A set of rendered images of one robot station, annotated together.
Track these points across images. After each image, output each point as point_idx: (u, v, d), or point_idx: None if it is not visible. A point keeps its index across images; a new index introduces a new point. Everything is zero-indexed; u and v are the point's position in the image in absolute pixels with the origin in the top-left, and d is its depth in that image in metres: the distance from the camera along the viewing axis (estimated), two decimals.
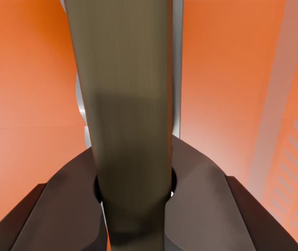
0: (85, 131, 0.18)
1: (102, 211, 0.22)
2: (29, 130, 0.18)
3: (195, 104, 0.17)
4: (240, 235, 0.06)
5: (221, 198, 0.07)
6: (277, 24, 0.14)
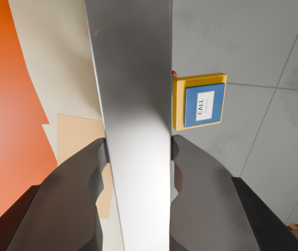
0: None
1: None
2: None
3: None
4: (245, 236, 0.06)
5: (227, 199, 0.07)
6: None
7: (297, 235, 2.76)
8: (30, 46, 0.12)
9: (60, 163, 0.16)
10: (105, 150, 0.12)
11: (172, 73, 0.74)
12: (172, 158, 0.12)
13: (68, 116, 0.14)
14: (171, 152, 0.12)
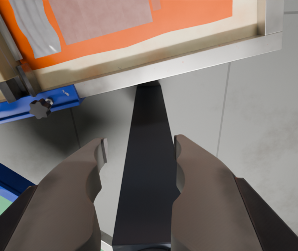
0: None
1: (19, 24, 0.46)
2: None
3: None
4: (248, 237, 0.06)
5: (229, 199, 0.07)
6: None
7: None
8: None
9: None
10: (103, 150, 0.12)
11: None
12: (175, 158, 0.12)
13: None
14: (173, 152, 0.12)
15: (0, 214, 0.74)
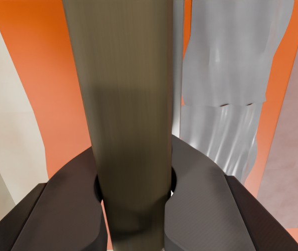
0: (182, 110, 0.18)
1: None
2: None
3: None
4: (239, 234, 0.06)
5: (221, 197, 0.07)
6: None
7: None
8: None
9: None
10: None
11: None
12: None
13: None
14: None
15: None
